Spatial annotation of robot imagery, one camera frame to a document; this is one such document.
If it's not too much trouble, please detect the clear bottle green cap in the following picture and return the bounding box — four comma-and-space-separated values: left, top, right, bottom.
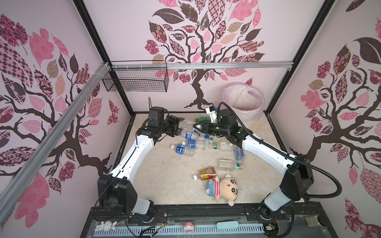
217, 159, 245, 172

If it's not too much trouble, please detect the black corrugated right cable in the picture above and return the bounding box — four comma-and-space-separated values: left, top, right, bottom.
218, 102, 343, 199

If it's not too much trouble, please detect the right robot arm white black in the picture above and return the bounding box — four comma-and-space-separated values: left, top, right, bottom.
193, 109, 314, 220

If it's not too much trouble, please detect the aluminium rail back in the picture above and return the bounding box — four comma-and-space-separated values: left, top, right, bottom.
112, 61, 294, 70

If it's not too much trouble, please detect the white bunny figurine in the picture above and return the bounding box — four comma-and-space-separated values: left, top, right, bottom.
94, 221, 118, 232

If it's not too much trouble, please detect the upright blue label water bottle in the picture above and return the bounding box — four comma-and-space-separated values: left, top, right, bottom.
234, 146, 245, 163

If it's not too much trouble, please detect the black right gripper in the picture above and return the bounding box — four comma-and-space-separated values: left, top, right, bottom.
193, 120, 229, 138

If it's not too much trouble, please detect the clear bottle white label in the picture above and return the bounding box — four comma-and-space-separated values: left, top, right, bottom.
209, 141, 235, 151

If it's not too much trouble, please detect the blue label bottle centre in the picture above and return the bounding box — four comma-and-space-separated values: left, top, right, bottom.
182, 139, 206, 149

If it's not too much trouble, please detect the cartoon boy plush doll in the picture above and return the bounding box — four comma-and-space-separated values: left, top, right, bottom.
205, 175, 239, 206

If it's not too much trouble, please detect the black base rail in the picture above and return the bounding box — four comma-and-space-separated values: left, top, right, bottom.
80, 202, 338, 238

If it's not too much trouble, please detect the teal eraser block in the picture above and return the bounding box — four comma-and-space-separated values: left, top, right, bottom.
216, 221, 239, 230

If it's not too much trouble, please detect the clear bottle without label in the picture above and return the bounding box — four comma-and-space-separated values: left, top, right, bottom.
179, 120, 195, 131

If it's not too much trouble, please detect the green bottle at back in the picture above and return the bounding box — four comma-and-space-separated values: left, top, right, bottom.
194, 117, 211, 123

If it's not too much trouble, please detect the red white small figurine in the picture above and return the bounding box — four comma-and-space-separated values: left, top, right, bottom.
183, 222, 195, 233

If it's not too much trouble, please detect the black wire basket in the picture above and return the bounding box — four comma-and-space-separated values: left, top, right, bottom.
102, 59, 169, 93

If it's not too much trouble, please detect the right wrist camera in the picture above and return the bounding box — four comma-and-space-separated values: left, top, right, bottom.
205, 106, 217, 123

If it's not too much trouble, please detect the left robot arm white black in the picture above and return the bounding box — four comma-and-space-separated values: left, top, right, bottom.
97, 107, 185, 215

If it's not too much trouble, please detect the aluminium rail left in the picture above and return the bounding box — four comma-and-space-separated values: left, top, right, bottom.
1, 62, 110, 222

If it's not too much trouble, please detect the aluminium rail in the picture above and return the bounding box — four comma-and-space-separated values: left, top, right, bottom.
1, 62, 110, 222
112, 61, 294, 70

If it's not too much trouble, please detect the white bin pink liner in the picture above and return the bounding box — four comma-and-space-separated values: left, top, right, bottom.
222, 83, 265, 123

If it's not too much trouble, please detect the white cable duct strip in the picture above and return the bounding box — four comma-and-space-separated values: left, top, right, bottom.
92, 224, 265, 238

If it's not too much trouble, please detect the blue cap bottle lower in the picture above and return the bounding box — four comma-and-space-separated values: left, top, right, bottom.
171, 144, 194, 157

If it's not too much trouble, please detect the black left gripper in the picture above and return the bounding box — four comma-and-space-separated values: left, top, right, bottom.
159, 114, 185, 137

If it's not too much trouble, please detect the red yellow label tea bottle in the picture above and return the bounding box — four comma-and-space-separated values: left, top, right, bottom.
193, 167, 217, 181

